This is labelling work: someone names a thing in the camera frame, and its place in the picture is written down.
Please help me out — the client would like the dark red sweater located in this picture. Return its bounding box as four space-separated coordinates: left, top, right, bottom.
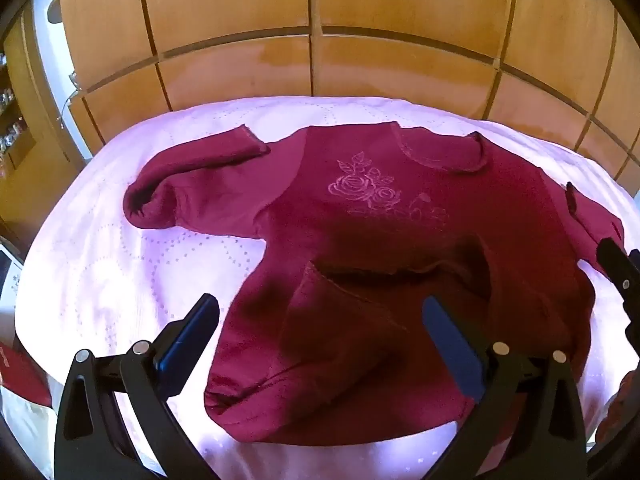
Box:
122 121 627 446

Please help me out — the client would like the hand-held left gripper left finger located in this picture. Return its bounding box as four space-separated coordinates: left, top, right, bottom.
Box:
54 292 221 480

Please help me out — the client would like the white box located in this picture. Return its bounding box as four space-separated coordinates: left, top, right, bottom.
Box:
0 245 24 306

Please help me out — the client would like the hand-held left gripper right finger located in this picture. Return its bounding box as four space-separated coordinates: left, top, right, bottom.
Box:
421 296 588 480

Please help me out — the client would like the pink dotted blanket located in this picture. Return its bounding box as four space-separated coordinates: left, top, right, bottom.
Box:
0 95 640 480

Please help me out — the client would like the white cord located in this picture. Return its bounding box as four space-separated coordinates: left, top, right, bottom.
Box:
56 71 82 127

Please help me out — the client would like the person's red patterned clothing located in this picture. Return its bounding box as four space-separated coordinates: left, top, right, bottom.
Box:
594 374 640 447

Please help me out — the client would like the wooden wardrobe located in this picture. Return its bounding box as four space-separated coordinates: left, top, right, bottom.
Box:
15 0 640 196

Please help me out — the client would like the wooden shelf unit with glassware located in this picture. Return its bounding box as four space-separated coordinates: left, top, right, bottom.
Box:
0 15 88 256

